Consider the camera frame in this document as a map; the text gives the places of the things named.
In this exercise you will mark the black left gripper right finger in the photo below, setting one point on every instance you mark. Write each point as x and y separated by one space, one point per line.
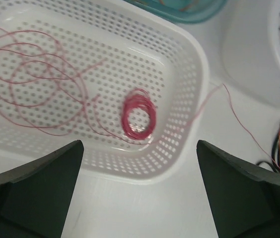
244 198

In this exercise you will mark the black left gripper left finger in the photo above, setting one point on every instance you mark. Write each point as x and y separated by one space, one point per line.
35 197

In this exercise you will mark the white deep plastic tub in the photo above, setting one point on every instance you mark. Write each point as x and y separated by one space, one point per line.
251 49

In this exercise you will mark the white perforated plastic basket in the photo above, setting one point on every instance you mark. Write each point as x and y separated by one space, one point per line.
128 84

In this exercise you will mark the teal transparent plastic bin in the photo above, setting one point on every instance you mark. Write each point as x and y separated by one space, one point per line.
181 11

